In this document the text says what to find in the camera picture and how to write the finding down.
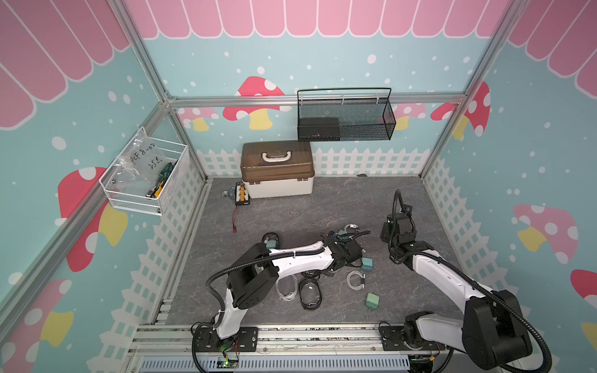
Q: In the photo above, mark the clear labelled plastic bag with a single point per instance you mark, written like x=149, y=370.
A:
x=139, y=163

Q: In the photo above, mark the green handled tool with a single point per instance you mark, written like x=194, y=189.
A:
x=164, y=175

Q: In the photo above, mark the black wire mesh basket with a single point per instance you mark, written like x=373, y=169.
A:
x=365, y=114

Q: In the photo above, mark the teal charger cube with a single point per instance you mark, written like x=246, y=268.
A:
x=367, y=264

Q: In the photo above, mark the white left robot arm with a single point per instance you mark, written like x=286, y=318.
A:
x=249, y=280

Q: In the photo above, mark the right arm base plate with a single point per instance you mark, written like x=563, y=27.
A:
x=393, y=338

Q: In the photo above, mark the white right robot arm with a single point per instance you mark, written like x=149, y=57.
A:
x=492, y=332

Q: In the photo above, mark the green charger cube lower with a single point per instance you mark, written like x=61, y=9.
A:
x=372, y=301

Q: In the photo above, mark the brown lid storage box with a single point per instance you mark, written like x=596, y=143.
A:
x=277, y=168

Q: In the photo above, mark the black box in basket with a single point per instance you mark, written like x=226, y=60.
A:
x=318, y=129

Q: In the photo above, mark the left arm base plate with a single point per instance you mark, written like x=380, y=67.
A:
x=205, y=339

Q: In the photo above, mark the black yellow charger board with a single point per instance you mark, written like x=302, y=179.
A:
x=242, y=196

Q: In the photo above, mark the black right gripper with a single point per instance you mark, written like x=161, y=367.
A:
x=384, y=232

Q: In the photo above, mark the white wire wall basket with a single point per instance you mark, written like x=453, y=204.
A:
x=134, y=199

